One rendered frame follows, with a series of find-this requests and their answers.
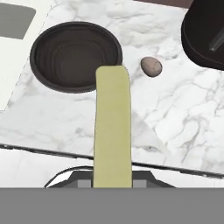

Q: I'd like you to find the brown egg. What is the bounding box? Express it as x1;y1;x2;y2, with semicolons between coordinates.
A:
140;56;164;78

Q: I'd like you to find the black round appliance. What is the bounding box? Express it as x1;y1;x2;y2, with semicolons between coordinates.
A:
180;0;224;71

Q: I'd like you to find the dark brown bowl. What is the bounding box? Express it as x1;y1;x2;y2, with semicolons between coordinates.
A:
29;21;123;95

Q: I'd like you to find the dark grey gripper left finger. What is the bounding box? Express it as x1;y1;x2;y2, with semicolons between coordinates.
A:
44;170;95;189

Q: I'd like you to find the pale yellow butter stick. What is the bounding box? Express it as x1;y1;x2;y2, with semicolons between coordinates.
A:
93;65;133;189

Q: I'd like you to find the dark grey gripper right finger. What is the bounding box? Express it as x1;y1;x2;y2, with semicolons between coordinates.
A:
131;170;177;189

